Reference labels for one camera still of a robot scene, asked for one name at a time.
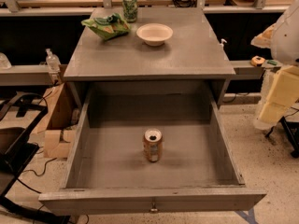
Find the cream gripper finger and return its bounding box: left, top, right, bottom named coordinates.
left=266, top=65, right=299, bottom=107
left=258, top=103, right=287, bottom=124

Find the orange soda can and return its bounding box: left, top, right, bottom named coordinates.
left=143, top=128, right=163, bottom=162

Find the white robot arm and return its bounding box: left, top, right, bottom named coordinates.
left=251, top=0, right=299, bottom=130

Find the grey open drawer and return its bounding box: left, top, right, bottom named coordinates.
left=39, top=80, right=266, bottom=216

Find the metal drawer knob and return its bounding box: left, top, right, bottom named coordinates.
left=149, top=202, right=159, bottom=214

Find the green soda can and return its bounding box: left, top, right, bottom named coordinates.
left=122, top=0, right=137, bottom=22

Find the small green object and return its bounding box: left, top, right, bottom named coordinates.
left=267, top=60, right=278, bottom=65

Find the white spray nozzle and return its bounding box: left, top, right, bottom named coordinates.
left=220, top=38, right=227, bottom=47

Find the white bowl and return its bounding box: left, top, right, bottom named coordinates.
left=136, top=23, right=173, bottom=47

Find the green chip bag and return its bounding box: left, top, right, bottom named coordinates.
left=81, top=13, right=131, bottom=41

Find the cardboard box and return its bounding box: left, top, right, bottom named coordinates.
left=33, top=83, right=76, bottom=158

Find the clear plastic bottle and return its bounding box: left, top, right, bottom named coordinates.
left=46, top=49, right=61, bottom=72

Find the black chair frame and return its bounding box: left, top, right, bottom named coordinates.
left=0, top=92, right=70, bottom=224

